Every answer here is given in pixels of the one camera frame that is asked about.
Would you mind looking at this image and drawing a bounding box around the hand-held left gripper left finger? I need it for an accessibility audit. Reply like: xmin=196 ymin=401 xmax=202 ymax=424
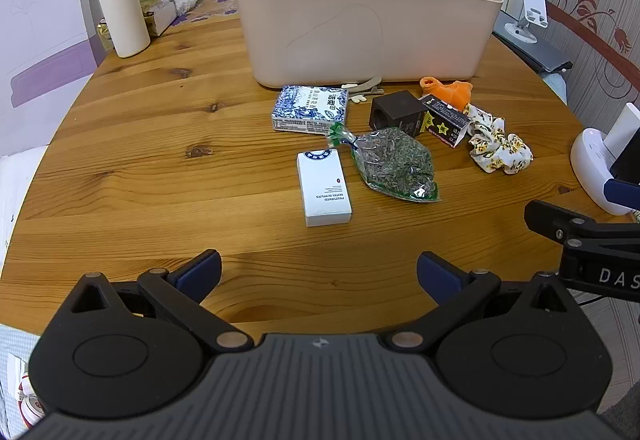
xmin=52 ymin=249 xmax=255 ymax=355

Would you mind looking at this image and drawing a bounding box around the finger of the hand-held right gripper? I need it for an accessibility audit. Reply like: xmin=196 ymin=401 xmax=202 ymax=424
xmin=524 ymin=199 xmax=640 ymax=252
xmin=603 ymin=155 xmax=640 ymax=212

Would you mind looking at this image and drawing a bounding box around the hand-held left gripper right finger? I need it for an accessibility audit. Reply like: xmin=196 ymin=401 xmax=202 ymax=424
xmin=382 ymin=251 xmax=583 ymax=354

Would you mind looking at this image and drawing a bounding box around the white device on round base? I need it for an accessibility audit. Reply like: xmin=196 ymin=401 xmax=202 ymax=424
xmin=570 ymin=102 xmax=640 ymax=216

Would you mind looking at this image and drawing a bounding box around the white yellow floral scrunchie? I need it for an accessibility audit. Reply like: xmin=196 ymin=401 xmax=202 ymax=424
xmin=464 ymin=103 xmax=535 ymax=175

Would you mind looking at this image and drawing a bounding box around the clear bag of green leaves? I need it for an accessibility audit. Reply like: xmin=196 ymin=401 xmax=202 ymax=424
xmin=327 ymin=121 xmax=442 ymax=204

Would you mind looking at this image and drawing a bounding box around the light blue cloth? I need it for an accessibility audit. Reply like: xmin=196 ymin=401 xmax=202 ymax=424
xmin=542 ymin=69 xmax=572 ymax=105

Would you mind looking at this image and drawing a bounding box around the small white box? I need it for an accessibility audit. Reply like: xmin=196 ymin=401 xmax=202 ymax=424
xmin=296 ymin=149 xmax=354 ymax=228

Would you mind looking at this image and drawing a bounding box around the black box with yellow stars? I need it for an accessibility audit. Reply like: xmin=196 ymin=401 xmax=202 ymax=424
xmin=417 ymin=94 xmax=472 ymax=148

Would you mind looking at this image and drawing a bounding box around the grey laptop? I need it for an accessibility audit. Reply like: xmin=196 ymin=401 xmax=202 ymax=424
xmin=492 ymin=10 xmax=574 ymax=73

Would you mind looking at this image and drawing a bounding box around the dark brown cube box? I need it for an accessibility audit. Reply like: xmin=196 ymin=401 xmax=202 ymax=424
xmin=369 ymin=90 xmax=426 ymax=137

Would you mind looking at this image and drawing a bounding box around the orange rubber toy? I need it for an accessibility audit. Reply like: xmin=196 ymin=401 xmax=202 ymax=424
xmin=419 ymin=76 xmax=474 ymax=111

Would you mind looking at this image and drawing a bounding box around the blue white patterned box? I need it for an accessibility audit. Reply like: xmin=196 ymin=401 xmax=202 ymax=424
xmin=271 ymin=84 xmax=350 ymax=135

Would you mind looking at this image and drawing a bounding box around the beige hair clip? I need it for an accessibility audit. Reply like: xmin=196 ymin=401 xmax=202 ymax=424
xmin=341 ymin=75 xmax=385 ymax=104

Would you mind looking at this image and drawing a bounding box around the white phone stand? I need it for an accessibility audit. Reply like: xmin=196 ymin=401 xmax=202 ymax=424
xmin=503 ymin=0 xmax=550 ymax=44

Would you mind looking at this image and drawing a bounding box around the red and white object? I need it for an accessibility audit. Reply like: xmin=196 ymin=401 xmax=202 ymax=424
xmin=15 ymin=370 xmax=50 ymax=431

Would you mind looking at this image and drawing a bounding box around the gold wrapped packet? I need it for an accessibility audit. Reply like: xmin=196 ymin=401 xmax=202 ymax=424
xmin=96 ymin=18 xmax=115 ymax=52

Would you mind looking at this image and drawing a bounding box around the tissue box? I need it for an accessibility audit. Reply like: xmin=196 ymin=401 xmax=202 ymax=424
xmin=133 ymin=0 xmax=179 ymax=37

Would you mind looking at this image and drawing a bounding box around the white and purple carton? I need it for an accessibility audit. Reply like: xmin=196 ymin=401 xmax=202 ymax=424
xmin=0 ymin=0 xmax=107 ymax=157

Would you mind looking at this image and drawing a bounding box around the beige plastic storage bin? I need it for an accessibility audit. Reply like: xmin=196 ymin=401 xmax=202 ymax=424
xmin=232 ymin=0 xmax=504 ymax=89

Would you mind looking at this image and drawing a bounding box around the purple floral cloth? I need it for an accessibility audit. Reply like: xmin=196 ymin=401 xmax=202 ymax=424
xmin=172 ymin=0 xmax=242 ymax=24

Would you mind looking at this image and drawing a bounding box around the white thermos bottle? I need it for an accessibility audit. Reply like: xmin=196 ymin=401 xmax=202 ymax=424
xmin=96 ymin=0 xmax=151 ymax=59

